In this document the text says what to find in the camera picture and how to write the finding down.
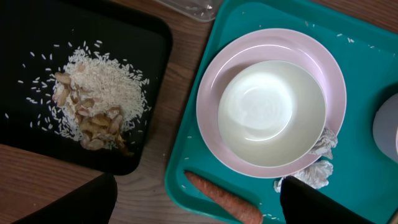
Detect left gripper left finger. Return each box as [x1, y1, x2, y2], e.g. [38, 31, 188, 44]
[16, 173, 118, 224]

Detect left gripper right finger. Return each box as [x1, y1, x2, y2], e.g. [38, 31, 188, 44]
[280, 177, 370, 224]

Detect white tissue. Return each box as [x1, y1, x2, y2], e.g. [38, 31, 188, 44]
[290, 160, 333, 189]

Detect foil ball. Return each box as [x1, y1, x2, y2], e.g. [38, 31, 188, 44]
[309, 127, 338, 159]

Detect food scraps and rice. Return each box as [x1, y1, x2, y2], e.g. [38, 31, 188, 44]
[4, 39, 152, 156]

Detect white cup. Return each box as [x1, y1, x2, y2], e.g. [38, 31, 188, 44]
[373, 94, 397, 162]

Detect orange carrot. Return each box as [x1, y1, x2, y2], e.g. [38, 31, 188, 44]
[184, 170, 264, 224]

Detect pink plate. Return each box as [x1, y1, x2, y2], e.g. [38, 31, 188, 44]
[196, 28, 347, 179]

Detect teal serving tray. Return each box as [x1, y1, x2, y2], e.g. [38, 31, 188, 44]
[165, 1, 397, 223]

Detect black tray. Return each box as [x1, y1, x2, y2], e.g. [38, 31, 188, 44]
[1, 1, 173, 175]

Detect clear plastic bin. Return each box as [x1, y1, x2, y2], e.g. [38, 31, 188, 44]
[156, 0, 223, 22]

